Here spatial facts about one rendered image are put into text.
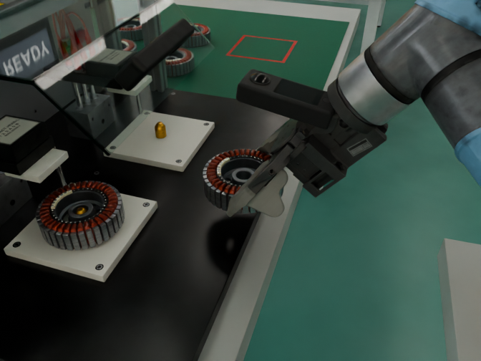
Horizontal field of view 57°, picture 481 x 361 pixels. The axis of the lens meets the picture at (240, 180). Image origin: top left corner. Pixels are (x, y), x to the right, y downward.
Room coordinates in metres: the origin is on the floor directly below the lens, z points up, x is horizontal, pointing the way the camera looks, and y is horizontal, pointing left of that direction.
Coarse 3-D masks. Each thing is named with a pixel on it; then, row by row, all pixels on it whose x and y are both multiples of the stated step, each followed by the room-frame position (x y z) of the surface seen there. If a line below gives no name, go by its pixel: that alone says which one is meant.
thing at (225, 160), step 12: (216, 156) 0.52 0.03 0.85; (228, 156) 0.52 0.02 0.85; (240, 156) 0.52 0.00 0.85; (252, 156) 0.52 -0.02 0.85; (264, 156) 0.52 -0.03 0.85; (204, 168) 0.50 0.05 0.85; (216, 168) 0.49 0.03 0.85; (228, 168) 0.51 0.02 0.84; (240, 168) 0.50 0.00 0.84; (252, 168) 0.52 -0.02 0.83; (204, 180) 0.47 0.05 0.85; (216, 180) 0.46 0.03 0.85; (240, 180) 0.48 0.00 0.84; (204, 192) 0.48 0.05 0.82; (216, 192) 0.45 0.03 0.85; (228, 192) 0.44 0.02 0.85; (216, 204) 0.45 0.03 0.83
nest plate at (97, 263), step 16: (128, 208) 0.49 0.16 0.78; (144, 208) 0.49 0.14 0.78; (32, 224) 0.45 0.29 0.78; (128, 224) 0.45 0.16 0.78; (144, 224) 0.46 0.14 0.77; (16, 240) 0.42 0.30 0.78; (32, 240) 0.42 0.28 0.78; (112, 240) 0.42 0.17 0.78; (128, 240) 0.42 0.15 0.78; (16, 256) 0.40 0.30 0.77; (32, 256) 0.39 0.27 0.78; (48, 256) 0.39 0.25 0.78; (64, 256) 0.39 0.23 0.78; (80, 256) 0.39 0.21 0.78; (96, 256) 0.39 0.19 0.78; (112, 256) 0.39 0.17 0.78; (80, 272) 0.37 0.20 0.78; (96, 272) 0.37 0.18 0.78
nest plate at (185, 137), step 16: (144, 128) 0.71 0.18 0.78; (176, 128) 0.71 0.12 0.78; (192, 128) 0.71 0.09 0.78; (208, 128) 0.71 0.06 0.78; (128, 144) 0.66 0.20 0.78; (144, 144) 0.66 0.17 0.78; (160, 144) 0.66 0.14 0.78; (176, 144) 0.66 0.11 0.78; (192, 144) 0.66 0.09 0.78; (128, 160) 0.62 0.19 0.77; (144, 160) 0.61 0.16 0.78; (160, 160) 0.61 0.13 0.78; (176, 160) 0.61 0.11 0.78
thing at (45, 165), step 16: (0, 128) 0.48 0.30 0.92; (16, 128) 0.48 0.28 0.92; (32, 128) 0.48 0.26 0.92; (0, 144) 0.45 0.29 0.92; (16, 144) 0.45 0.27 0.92; (32, 144) 0.47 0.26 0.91; (48, 144) 0.49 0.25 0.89; (0, 160) 0.44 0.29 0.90; (16, 160) 0.44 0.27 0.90; (32, 160) 0.46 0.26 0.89; (48, 160) 0.47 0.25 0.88; (64, 160) 0.48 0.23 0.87; (16, 176) 0.44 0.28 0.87; (32, 176) 0.44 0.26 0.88
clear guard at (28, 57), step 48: (0, 0) 0.52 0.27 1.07; (48, 0) 0.52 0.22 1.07; (96, 0) 0.52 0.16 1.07; (144, 0) 0.52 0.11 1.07; (0, 48) 0.38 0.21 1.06; (48, 48) 0.38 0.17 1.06; (96, 48) 0.39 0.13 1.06; (192, 48) 0.49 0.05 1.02; (48, 96) 0.31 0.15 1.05; (96, 96) 0.34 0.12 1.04; (144, 96) 0.38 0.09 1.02; (96, 144) 0.30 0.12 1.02
